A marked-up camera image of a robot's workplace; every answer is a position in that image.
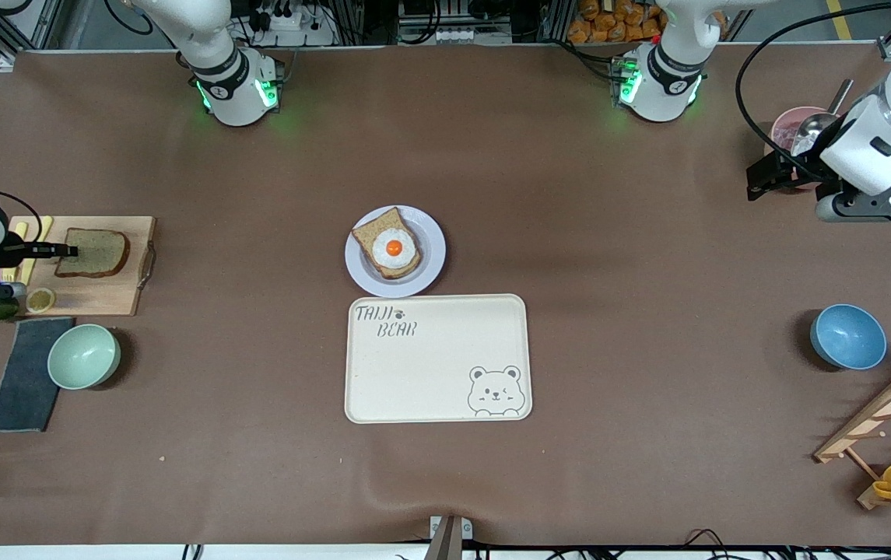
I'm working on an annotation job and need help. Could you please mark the plain brown bread slice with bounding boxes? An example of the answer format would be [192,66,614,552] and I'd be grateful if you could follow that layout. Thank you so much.
[55,229,131,279]

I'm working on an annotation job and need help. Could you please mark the white round plate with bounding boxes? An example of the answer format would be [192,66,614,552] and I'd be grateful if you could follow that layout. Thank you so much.
[345,205,447,299]

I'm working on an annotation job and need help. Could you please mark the yellow plastic fork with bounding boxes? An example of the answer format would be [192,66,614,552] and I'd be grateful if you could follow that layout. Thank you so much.
[0,222,29,287]

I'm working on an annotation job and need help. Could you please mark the metal scoop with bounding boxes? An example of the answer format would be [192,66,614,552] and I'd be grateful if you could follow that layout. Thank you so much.
[791,78,855,156]

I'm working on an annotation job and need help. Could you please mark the yellow plastic knife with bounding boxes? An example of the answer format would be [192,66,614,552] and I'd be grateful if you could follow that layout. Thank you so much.
[19,215,54,288]

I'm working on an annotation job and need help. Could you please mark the pink bowl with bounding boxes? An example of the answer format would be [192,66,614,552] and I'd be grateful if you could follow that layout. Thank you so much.
[763,106,835,190]

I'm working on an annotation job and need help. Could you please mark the wooden cutting board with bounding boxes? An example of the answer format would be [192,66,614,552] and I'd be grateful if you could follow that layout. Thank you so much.
[0,216,157,317]

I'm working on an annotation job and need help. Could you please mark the mint green bowl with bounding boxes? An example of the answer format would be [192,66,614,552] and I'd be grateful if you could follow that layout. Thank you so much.
[47,324,122,390]

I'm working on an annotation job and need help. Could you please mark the dark grey cloth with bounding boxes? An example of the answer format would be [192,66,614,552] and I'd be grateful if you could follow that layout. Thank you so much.
[0,317,76,433]

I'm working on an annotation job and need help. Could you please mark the blue bowl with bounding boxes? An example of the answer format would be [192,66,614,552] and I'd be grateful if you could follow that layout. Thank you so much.
[809,303,888,371]

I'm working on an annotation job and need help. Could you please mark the pile of orange buns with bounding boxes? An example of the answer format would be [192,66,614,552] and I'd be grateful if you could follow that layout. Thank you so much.
[567,0,668,44]

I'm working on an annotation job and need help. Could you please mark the wooden peg rack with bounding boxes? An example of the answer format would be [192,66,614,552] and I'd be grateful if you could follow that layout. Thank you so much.
[813,358,891,512]

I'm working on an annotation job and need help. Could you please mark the bread slice under egg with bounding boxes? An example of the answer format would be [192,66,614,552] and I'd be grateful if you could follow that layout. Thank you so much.
[351,207,423,281]

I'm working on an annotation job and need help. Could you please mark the white power strip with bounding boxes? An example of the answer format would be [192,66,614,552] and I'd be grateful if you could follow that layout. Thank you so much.
[254,4,337,47]

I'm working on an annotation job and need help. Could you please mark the fried egg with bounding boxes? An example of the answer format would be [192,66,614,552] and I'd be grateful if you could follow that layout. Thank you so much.
[372,228,418,270]

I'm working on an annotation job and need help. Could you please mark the cream tray with bear print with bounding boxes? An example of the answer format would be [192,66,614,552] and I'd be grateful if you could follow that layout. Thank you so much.
[345,294,533,425]

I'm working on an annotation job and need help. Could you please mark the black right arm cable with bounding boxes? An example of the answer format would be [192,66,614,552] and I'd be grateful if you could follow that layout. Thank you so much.
[0,190,54,243]

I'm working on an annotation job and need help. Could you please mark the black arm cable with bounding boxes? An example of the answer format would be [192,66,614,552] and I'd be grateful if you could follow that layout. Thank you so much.
[735,4,891,184]
[0,190,54,243]

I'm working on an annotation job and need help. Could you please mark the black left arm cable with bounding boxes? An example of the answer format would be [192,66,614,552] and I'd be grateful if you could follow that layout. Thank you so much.
[735,4,891,184]

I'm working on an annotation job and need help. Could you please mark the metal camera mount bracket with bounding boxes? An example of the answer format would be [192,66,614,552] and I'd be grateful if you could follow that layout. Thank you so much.
[423,515,474,560]

